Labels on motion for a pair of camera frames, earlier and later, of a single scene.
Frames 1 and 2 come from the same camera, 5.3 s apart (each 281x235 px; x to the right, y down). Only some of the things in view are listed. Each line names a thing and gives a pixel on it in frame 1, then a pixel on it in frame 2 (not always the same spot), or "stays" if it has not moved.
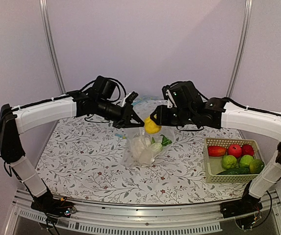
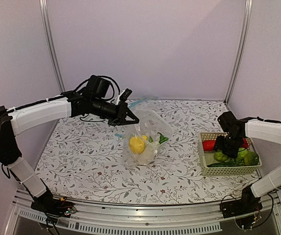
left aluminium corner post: [52, 45] stays
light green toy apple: [229, 162] → [219, 156]
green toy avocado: [256, 166] → [250, 158]
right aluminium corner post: [243, 45] stays
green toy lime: [245, 160] → [241, 152]
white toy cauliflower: [137, 147] → [147, 156]
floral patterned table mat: [82, 163] stays
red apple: [247, 149] → [245, 145]
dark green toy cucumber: [236, 171] → [229, 163]
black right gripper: [161, 118] → [232, 153]
